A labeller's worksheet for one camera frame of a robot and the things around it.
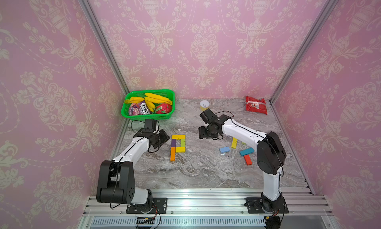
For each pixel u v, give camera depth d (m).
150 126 0.71
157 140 0.76
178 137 1.00
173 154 0.92
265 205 0.65
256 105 1.13
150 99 1.10
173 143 0.97
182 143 0.97
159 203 0.75
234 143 0.95
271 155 0.53
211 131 0.76
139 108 1.06
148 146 0.63
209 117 0.72
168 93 1.16
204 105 1.10
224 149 0.94
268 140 0.54
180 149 0.94
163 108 1.06
